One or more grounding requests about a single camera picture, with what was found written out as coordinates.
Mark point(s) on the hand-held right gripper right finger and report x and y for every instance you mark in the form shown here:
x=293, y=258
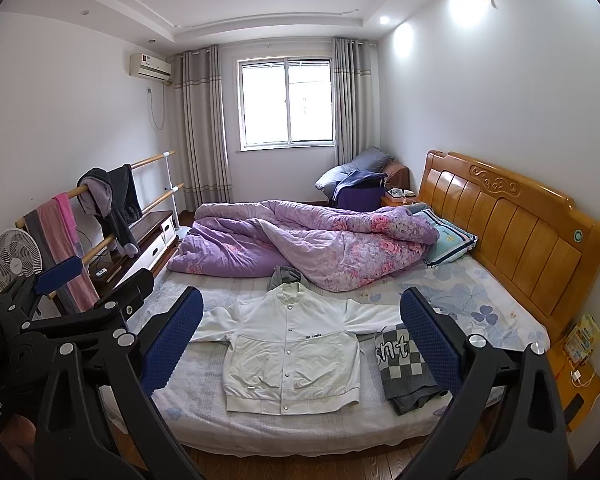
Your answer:
x=427, y=340

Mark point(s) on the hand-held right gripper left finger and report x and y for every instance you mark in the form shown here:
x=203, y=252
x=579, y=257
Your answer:
x=172, y=340

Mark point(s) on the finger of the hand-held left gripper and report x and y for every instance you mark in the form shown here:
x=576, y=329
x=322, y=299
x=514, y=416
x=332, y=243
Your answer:
x=57, y=272
x=115, y=305

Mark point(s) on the grey white checkered cardigan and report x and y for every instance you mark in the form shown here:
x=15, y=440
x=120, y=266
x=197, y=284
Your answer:
x=405, y=375

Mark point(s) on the white snap-button jacket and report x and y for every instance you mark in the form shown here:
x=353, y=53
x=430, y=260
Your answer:
x=280, y=360

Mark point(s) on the small white device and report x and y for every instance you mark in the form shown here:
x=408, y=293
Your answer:
x=100, y=273

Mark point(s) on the grey pink striped towel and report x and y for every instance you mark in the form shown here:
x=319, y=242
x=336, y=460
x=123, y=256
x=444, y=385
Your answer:
x=42, y=232

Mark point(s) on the white electric fan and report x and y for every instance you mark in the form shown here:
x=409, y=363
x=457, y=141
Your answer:
x=12, y=260

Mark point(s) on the bright pink cloth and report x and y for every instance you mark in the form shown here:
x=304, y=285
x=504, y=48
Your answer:
x=67, y=215

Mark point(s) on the bed with floral sheet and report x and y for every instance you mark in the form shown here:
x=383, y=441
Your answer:
x=480, y=310

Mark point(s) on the white dark-topped tv cabinet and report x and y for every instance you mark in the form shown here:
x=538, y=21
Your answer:
x=147, y=240

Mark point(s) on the lavender grey garment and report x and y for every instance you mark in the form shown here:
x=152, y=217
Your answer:
x=97, y=195

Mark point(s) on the dark hanging jacket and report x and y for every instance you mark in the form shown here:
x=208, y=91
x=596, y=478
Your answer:
x=125, y=200

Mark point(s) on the blue striped pillow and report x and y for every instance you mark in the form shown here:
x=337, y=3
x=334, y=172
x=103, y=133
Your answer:
x=450, y=242

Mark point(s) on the purple floral quilt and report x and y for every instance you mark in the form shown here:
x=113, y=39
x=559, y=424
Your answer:
x=240, y=245

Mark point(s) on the grey hooded garment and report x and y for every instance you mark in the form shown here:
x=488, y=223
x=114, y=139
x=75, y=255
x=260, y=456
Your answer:
x=285, y=276

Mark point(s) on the wooden bed headboard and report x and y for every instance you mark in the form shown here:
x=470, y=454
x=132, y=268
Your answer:
x=505, y=230

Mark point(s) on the wooden bedside table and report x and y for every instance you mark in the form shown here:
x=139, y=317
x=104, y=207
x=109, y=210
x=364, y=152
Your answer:
x=560, y=375

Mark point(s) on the small wooden nightstand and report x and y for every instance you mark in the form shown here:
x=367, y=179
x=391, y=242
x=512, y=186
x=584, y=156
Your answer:
x=397, y=201

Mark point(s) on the wooden barre rack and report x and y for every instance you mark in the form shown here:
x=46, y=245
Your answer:
x=150, y=161

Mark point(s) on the yellow packet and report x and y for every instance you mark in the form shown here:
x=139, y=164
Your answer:
x=582, y=337

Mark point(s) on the black phone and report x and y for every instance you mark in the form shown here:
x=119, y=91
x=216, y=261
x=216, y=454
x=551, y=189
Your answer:
x=574, y=408

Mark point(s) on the brown armchair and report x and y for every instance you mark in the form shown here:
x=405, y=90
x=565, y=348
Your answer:
x=399, y=175

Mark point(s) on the dark blue cloth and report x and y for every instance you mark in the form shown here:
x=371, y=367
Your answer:
x=357, y=180

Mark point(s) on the grey beige curtain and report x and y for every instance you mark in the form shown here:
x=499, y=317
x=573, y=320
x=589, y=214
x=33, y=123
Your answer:
x=202, y=130
x=352, y=100

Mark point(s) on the window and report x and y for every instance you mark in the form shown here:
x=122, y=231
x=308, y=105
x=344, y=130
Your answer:
x=285, y=102

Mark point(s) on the white wall air conditioner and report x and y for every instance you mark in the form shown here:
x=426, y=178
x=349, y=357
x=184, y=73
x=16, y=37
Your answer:
x=150, y=66

